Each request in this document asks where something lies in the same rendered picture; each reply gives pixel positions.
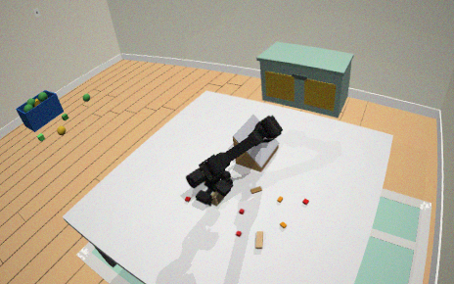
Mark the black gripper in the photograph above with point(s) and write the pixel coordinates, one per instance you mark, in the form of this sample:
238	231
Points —
204	196

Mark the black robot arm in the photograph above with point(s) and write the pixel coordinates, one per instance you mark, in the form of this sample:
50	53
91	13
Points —
214	166

